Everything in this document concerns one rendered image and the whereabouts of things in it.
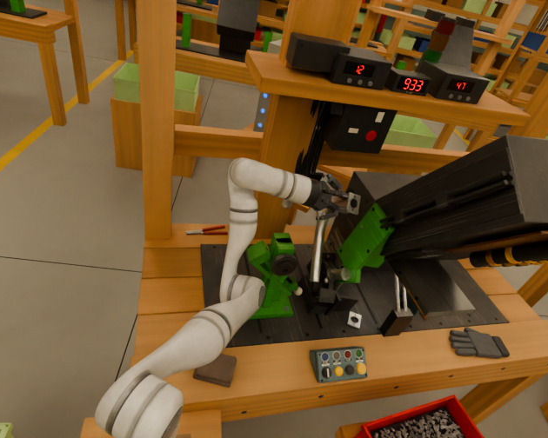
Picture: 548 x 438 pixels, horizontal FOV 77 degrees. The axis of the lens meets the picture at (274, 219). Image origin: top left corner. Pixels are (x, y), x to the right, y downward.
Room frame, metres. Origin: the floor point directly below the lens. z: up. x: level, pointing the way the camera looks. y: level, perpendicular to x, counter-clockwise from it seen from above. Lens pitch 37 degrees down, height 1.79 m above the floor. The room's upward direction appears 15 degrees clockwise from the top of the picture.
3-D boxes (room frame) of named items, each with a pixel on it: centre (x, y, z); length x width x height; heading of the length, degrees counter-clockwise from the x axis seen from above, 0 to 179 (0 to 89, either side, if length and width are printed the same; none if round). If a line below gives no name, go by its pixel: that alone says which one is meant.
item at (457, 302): (0.85, -0.46, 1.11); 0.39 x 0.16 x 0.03; 21
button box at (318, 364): (0.57, -0.28, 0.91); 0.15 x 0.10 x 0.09; 111
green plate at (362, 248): (0.83, -0.30, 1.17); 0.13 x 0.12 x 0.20; 111
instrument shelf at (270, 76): (1.16, -0.26, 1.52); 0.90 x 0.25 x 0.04; 111
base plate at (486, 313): (0.92, -0.35, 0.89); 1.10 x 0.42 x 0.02; 111
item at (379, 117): (1.07, -0.17, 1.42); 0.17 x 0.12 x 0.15; 111
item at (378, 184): (1.09, -0.40, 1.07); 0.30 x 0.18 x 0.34; 111
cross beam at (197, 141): (1.26, -0.22, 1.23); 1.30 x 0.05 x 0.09; 111
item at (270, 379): (0.66, -0.45, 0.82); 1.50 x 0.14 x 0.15; 111
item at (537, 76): (9.82, -5.13, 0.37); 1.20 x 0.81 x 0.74; 103
